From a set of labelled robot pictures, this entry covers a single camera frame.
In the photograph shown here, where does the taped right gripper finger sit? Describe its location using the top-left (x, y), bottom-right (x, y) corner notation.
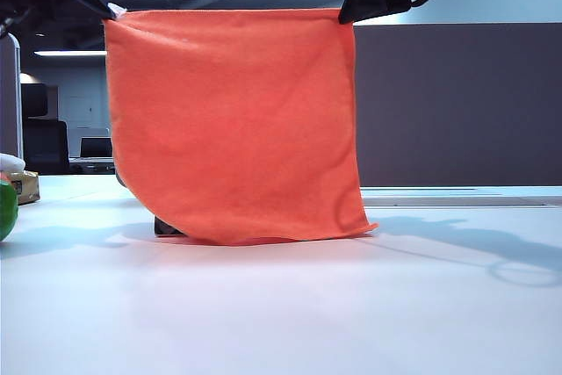
top-left (353, 0), bottom-right (413, 24)

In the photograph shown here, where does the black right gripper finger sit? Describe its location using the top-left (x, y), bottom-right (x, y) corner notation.
top-left (336, 0), bottom-right (390, 26)

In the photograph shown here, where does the orange microfibre cloth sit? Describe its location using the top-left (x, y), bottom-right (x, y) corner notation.
top-left (102, 8), bottom-right (380, 246)

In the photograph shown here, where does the short ceiling light strip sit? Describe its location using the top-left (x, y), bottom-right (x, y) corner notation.
top-left (33, 49), bottom-right (108, 58)

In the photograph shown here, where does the grey side partition panel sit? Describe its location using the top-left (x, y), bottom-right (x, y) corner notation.
top-left (0, 34), bottom-right (24, 161)

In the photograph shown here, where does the grey desk partition panel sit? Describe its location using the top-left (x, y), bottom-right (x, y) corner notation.
top-left (114, 22), bottom-right (562, 188)

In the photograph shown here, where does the white soft object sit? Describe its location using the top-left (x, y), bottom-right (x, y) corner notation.
top-left (0, 152), bottom-right (26, 174)

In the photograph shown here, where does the yellow cardboard box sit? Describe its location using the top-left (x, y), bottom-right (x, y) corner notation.
top-left (8, 169), bottom-right (42, 206)

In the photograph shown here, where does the green round object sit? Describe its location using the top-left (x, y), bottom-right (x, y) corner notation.
top-left (0, 181), bottom-right (20, 243)

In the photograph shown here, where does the glossy black tablet stand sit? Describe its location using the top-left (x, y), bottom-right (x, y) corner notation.
top-left (153, 214), bottom-right (184, 239)

